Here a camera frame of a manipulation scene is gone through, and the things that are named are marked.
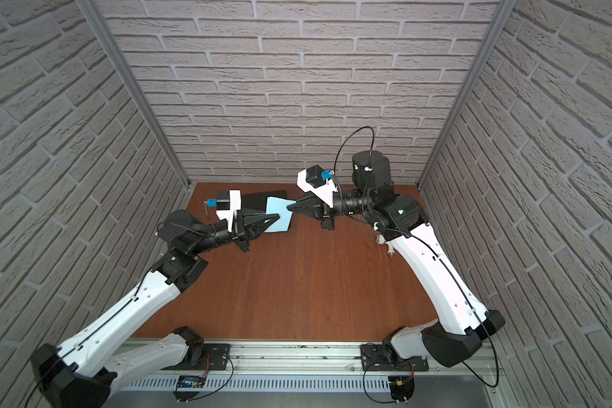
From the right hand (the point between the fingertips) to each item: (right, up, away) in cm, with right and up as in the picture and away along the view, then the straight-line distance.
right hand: (296, 203), depth 56 cm
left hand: (-6, -1, +2) cm, 6 cm away
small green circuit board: (-33, -52, +17) cm, 64 cm away
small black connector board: (+29, -52, +14) cm, 62 cm away
